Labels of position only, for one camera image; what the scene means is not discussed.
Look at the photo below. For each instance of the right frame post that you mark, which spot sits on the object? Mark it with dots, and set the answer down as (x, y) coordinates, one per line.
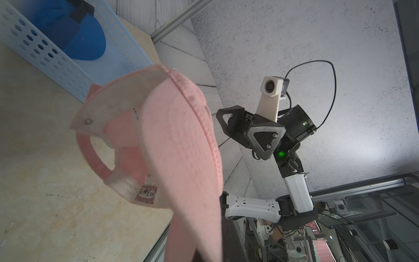
(179, 19)

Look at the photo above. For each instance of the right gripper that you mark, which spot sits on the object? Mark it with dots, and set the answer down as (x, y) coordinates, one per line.
(251, 131)

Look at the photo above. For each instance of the light blue plastic basket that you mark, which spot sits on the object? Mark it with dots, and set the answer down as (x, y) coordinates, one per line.
(122, 56)

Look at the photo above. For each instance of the aluminium mounting rail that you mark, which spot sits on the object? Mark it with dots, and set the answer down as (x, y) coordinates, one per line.
(366, 186)

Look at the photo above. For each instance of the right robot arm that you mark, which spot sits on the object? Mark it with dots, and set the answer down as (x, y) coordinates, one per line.
(296, 210)

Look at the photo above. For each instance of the blue baseball cap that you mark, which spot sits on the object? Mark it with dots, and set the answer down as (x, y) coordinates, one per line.
(70, 25)

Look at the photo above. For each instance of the pink baseball cap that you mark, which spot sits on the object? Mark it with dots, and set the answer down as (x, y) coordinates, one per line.
(149, 136)

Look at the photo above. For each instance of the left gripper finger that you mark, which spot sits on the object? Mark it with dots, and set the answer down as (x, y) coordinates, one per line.
(234, 242)

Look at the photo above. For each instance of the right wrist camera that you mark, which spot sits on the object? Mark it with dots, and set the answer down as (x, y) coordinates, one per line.
(273, 90)

